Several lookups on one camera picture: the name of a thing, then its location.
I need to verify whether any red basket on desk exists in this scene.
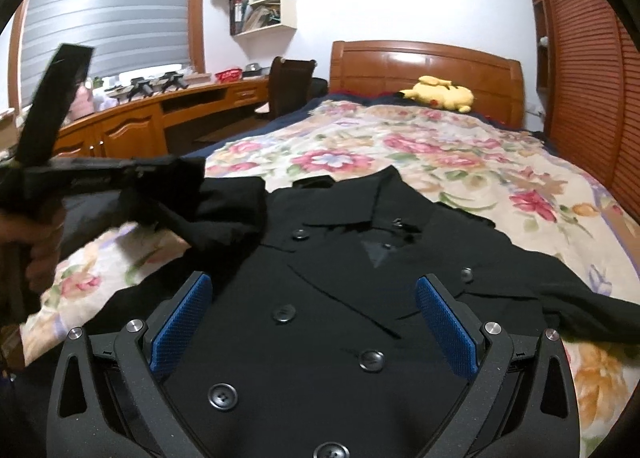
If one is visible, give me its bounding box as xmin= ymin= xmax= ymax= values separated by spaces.
xmin=215 ymin=67 xmax=243 ymax=84

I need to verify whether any yellow plush toy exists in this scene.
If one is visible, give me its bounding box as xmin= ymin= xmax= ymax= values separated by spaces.
xmin=400 ymin=76 xmax=474 ymax=113

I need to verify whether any dark wooden chair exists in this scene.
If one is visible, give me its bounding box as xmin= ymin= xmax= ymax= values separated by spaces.
xmin=255 ymin=56 xmax=329 ymax=120

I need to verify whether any black button coat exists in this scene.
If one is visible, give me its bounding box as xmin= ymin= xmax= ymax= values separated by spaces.
xmin=19 ymin=157 xmax=640 ymax=458

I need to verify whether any brown louvered wardrobe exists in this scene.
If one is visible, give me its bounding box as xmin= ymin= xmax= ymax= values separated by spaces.
xmin=533 ymin=0 xmax=639 ymax=217

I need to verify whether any floral bed blanket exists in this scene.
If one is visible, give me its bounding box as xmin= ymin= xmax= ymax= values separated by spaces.
xmin=19 ymin=98 xmax=640 ymax=458

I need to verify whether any grey window blind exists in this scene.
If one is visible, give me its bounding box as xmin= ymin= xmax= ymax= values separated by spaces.
xmin=21 ymin=0 xmax=190 ymax=104

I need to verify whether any person's left hand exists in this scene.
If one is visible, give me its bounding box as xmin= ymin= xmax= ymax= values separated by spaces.
xmin=1 ymin=205 xmax=66 ymax=293

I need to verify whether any wooden desk cabinet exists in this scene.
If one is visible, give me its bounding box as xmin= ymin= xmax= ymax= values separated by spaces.
xmin=53 ymin=76 xmax=268 ymax=159

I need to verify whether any black stand on desk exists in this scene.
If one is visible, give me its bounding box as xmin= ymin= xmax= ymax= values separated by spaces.
xmin=127 ymin=77 xmax=154 ymax=102
xmin=158 ymin=70 xmax=189 ymax=93

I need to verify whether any wooden bed headboard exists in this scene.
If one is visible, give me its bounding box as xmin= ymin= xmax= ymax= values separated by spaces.
xmin=329 ymin=40 xmax=525 ymax=128

